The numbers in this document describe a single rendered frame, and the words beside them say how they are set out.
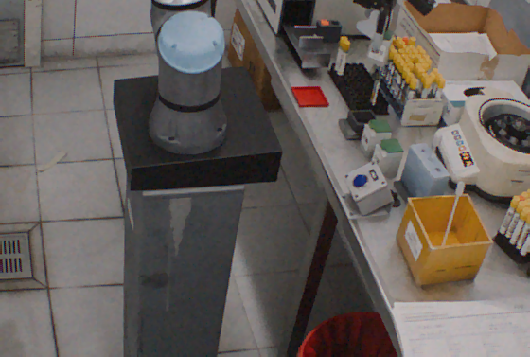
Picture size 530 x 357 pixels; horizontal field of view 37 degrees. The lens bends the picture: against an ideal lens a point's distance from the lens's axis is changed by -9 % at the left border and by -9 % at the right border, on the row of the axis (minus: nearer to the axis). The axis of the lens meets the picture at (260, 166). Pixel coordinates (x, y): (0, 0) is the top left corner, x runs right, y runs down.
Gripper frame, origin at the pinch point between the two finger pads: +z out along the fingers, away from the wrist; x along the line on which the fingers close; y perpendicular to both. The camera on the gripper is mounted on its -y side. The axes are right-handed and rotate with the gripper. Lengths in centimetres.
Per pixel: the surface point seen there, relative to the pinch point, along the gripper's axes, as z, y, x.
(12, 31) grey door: 89, 158, -81
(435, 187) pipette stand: 12.9, -20.8, 24.4
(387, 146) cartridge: 13.4, -8.5, 16.5
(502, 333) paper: 19, -42, 50
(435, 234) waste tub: 19.3, -24.0, 29.8
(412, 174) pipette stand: 14.9, -15.3, 20.4
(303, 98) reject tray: 19.9, 13.7, 1.6
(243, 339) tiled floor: 108, 16, 1
